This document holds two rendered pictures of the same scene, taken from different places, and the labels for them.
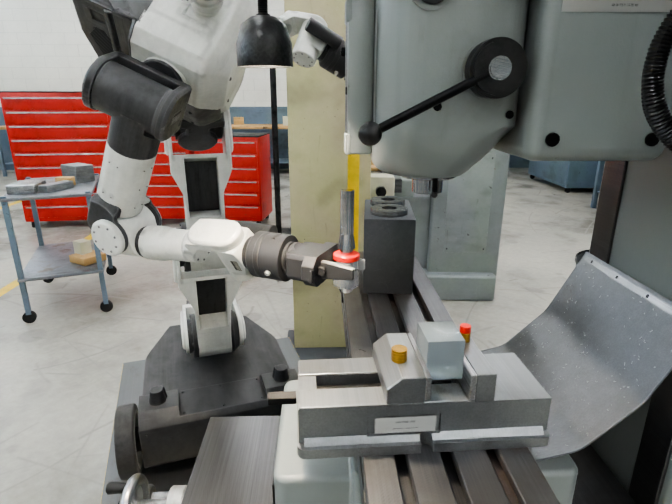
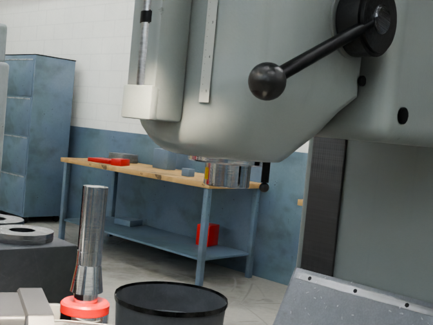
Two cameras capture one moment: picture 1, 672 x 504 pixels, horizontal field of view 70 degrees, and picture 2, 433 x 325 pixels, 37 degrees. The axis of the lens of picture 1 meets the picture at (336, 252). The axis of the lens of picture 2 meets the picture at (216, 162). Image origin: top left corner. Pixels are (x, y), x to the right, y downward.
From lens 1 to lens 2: 45 cm
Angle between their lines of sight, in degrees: 47
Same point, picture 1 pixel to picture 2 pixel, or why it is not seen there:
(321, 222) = not seen: outside the picture
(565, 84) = (411, 53)
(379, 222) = (22, 253)
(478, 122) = (338, 86)
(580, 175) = (38, 200)
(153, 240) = not seen: outside the picture
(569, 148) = (410, 128)
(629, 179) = (350, 177)
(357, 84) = (173, 9)
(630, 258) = (366, 266)
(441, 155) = (294, 128)
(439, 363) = not seen: outside the picture
